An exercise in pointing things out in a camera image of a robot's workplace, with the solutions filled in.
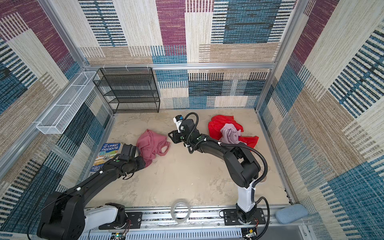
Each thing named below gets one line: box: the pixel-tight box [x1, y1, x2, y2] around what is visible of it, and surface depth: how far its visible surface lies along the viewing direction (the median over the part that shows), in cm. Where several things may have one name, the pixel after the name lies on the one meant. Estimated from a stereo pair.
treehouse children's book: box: [89, 143, 121, 172], surface depth 96 cm
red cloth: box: [208, 115, 259, 150], surface depth 99 cm
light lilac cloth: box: [219, 123, 247, 145], surface depth 96 cm
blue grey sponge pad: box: [275, 204, 309, 225], surface depth 74 cm
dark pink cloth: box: [136, 129, 171, 167], surface depth 95 cm
